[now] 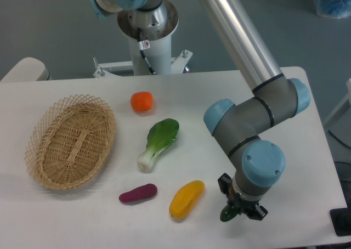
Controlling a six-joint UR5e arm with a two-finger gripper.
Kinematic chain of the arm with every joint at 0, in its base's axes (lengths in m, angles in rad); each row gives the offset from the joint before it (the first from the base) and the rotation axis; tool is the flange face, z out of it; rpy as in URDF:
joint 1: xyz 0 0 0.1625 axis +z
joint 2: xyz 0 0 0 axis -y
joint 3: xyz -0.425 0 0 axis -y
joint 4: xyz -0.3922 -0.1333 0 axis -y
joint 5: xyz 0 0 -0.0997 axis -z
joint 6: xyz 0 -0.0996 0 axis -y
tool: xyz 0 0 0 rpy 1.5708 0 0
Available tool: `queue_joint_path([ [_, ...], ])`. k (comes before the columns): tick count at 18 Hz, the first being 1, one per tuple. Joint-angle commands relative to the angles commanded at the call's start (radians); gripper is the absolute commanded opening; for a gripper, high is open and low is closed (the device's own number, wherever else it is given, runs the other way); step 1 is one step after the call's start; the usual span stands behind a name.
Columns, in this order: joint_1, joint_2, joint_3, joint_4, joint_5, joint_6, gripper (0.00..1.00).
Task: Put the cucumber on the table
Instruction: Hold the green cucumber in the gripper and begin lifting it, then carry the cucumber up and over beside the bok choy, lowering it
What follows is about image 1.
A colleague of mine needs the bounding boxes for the black device at right edge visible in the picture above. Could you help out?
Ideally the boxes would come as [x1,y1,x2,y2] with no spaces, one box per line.
[330,208,350,236]

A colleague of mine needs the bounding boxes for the purple sweet potato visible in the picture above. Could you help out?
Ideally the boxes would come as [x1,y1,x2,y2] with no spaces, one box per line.
[118,183,158,203]

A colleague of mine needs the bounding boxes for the white chair left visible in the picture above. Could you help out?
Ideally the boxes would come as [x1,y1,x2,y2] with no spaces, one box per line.
[1,57,52,83]

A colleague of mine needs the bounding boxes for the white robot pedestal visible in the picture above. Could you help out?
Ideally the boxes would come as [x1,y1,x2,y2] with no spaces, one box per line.
[93,0,193,78]

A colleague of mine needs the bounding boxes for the woven wicker basket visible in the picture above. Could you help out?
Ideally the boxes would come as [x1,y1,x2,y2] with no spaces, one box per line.
[25,94,116,190]

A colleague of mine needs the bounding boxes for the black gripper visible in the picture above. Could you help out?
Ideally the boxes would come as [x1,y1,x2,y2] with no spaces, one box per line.
[217,173,268,220]

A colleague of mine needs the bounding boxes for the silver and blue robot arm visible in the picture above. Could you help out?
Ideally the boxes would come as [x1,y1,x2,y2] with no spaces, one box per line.
[89,0,310,222]

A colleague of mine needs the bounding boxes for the green bok choy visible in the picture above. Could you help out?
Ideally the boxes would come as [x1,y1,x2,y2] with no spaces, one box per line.
[137,118,180,172]

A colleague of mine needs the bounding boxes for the green cucumber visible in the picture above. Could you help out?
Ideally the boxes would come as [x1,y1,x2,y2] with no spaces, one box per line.
[220,203,240,222]

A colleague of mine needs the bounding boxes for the orange tangerine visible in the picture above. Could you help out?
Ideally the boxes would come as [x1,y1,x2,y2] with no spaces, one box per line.
[130,91,154,112]

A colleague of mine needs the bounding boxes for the blue plastic bag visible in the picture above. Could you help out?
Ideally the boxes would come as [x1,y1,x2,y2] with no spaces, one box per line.
[314,0,350,19]

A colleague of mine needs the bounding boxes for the yellow mango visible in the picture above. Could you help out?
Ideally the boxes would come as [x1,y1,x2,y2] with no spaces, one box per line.
[169,180,205,220]

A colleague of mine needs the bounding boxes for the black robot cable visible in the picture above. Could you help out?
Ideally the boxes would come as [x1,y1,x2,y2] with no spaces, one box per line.
[136,27,157,75]

